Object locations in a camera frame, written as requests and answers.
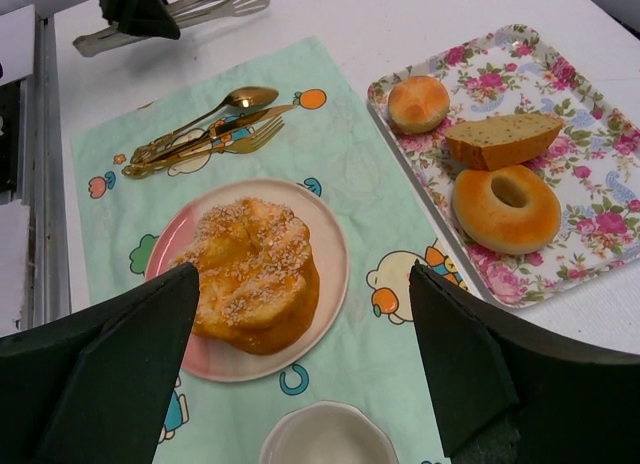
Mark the gold fork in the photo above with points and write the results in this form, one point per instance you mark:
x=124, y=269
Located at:
x=246, y=145

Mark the small round bread roll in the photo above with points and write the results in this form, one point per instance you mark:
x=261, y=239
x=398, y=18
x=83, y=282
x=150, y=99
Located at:
x=418, y=104

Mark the mint cartoon placemat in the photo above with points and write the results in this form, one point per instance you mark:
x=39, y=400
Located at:
x=329, y=149

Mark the sugar-topped orange bun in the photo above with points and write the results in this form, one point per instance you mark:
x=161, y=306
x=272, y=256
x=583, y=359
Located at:
x=258, y=283

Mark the dark green mug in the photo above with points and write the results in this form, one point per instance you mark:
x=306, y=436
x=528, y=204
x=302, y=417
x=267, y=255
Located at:
x=327, y=432

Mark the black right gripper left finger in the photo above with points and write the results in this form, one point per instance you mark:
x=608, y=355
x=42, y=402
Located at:
x=95, y=386

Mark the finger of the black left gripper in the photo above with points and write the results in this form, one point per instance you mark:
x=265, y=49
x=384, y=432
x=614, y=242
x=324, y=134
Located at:
x=141, y=18

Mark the gold spoon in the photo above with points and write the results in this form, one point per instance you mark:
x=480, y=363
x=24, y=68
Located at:
x=244, y=97

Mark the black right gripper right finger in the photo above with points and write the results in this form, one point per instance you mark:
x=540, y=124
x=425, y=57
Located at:
x=505, y=390

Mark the aluminium frame rail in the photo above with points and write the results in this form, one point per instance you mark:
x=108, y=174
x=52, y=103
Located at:
x=35, y=285

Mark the floral rectangular tray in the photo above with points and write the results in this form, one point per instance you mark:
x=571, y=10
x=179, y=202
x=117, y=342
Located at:
x=592, y=166

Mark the gold knife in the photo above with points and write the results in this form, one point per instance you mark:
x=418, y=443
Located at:
x=211, y=134

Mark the metal serving tongs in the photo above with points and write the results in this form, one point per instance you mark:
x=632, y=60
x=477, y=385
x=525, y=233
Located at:
x=186, y=13

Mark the sliced bread loaf piece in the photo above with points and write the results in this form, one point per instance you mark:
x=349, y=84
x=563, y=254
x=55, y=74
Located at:
x=501, y=141

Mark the pink and cream plate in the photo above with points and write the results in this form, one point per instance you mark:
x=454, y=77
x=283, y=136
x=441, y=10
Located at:
x=217, y=361

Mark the golden bagel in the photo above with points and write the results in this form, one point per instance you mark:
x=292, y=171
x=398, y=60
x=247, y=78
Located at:
x=509, y=210

